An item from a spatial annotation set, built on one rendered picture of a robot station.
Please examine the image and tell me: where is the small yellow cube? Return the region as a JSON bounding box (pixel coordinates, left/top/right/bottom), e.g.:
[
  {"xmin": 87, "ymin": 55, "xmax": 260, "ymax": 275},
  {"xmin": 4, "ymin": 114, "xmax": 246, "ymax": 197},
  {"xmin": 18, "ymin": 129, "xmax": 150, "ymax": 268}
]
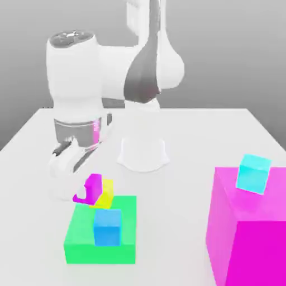
[{"xmin": 89, "ymin": 178, "xmax": 114, "ymax": 210}]

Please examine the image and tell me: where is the large green box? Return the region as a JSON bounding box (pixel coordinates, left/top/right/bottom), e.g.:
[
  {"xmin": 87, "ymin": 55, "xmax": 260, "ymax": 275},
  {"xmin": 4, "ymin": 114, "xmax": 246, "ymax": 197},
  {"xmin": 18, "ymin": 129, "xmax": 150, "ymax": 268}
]
[{"xmin": 63, "ymin": 195, "xmax": 137, "ymax": 265}]

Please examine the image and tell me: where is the small blue cube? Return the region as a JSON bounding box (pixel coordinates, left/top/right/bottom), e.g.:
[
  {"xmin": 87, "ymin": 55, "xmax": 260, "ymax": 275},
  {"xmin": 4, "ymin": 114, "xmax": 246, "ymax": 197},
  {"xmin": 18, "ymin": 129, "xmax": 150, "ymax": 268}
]
[{"xmin": 93, "ymin": 208, "xmax": 122, "ymax": 247}]

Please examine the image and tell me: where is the small cyan cube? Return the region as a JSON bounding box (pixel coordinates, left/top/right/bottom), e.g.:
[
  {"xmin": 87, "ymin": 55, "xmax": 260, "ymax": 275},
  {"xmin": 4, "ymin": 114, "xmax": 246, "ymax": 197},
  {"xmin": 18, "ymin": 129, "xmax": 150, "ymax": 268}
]
[{"xmin": 235, "ymin": 153, "xmax": 273, "ymax": 196}]

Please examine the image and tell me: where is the large magenta box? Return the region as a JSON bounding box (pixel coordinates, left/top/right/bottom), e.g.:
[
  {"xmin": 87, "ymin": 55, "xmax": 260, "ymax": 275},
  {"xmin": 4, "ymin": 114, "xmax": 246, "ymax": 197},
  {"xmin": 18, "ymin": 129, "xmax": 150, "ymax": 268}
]
[{"xmin": 205, "ymin": 166, "xmax": 286, "ymax": 286}]

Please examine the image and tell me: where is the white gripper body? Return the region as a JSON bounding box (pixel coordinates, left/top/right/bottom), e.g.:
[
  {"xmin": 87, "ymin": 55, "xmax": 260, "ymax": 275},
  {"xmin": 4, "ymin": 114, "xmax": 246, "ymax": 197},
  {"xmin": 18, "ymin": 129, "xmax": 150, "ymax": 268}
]
[{"xmin": 47, "ymin": 140, "xmax": 102, "ymax": 202}]

